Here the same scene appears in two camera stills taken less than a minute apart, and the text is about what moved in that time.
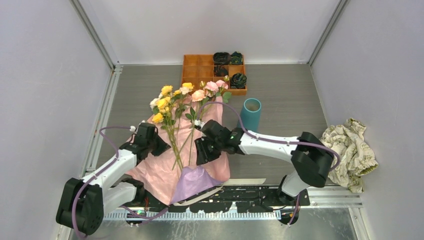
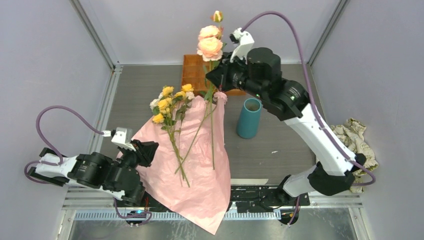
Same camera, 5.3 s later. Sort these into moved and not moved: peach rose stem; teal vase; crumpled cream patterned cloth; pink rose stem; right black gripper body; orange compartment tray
Moved: pink rose stem; peach rose stem; right black gripper body
Not moved: teal vase; crumpled cream patterned cloth; orange compartment tray
